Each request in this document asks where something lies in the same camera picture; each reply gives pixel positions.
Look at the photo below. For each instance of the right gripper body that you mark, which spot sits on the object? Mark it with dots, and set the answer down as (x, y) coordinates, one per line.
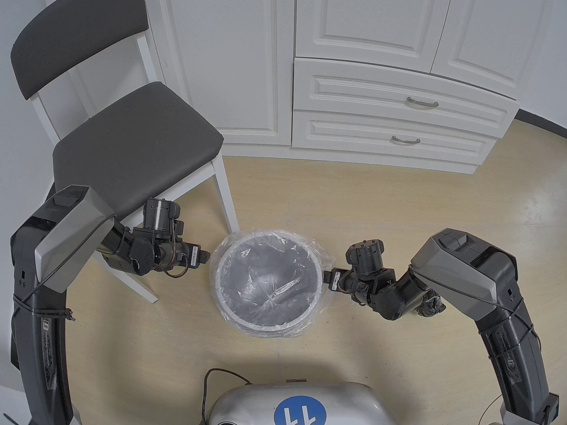
(335, 281)

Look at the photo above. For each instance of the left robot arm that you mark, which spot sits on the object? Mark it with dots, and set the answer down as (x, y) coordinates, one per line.
(66, 237)

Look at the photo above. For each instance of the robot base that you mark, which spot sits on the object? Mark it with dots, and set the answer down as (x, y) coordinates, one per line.
(248, 407)

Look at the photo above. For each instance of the white trash bin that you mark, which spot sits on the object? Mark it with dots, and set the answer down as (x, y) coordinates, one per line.
(265, 328)

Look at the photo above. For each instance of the white chair grey cushions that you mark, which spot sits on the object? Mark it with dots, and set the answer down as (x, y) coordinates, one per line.
(133, 148)

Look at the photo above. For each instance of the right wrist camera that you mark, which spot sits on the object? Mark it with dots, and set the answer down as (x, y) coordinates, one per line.
(352, 254)

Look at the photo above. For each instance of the black plastic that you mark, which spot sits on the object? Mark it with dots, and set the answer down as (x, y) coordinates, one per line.
(432, 306)

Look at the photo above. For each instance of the white wardrobe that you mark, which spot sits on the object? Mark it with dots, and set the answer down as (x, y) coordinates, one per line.
(363, 11)

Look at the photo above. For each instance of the clear plastic bag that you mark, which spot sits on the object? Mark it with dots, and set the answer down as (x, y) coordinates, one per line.
(270, 281)

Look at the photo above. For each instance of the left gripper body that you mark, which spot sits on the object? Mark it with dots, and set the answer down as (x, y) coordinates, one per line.
(197, 257)

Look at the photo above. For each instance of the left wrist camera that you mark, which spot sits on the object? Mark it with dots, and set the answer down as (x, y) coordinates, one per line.
(180, 229)

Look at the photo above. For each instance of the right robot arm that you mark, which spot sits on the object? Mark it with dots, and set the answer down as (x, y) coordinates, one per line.
(465, 268)

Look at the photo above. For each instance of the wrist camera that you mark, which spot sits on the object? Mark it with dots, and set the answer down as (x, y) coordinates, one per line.
(180, 229)
(352, 254)

